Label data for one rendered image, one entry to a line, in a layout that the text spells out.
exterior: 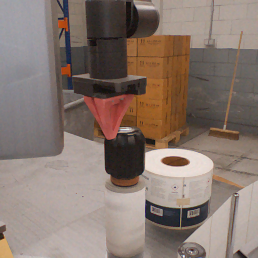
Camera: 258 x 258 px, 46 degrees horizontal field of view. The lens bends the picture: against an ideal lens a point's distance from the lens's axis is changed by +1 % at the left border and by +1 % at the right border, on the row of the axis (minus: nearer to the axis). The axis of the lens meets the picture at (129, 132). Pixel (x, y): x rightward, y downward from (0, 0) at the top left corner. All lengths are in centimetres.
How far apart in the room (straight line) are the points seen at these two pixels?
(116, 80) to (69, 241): 47
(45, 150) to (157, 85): 357
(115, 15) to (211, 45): 452
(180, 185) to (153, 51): 303
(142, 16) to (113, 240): 43
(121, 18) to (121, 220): 38
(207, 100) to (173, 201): 431
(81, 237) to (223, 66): 431
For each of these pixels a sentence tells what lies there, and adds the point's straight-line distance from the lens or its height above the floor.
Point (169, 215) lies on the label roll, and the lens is 80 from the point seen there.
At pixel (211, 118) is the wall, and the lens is 507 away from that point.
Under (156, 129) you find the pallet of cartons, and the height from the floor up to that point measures 27.
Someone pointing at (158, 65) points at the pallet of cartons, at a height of 105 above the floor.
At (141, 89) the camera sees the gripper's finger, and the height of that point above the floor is 127.
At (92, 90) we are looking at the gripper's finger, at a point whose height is 127.
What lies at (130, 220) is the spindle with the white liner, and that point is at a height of 100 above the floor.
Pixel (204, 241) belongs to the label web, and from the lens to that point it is 55.
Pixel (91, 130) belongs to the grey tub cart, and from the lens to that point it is 333.
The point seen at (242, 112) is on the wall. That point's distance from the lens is 488.
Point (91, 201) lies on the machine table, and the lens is 104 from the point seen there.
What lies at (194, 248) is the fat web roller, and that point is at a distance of 46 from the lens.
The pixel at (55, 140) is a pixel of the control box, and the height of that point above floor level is 129.
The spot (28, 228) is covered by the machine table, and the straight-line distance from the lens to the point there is 95.
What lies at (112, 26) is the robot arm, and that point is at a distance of 44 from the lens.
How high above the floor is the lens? 134
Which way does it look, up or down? 17 degrees down
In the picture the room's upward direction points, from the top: straight up
